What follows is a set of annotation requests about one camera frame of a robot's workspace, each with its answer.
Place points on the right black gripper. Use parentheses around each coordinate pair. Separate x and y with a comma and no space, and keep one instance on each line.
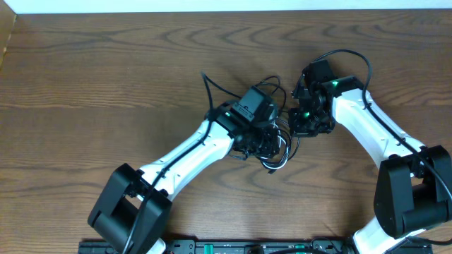
(297,130)

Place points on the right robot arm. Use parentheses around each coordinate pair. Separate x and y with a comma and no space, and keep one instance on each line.
(413,190)

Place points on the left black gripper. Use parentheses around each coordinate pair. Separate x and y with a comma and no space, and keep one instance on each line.
(272,147)

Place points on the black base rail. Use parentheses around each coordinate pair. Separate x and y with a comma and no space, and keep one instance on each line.
(188,246)

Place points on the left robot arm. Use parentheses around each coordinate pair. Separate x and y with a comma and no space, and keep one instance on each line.
(132,210)

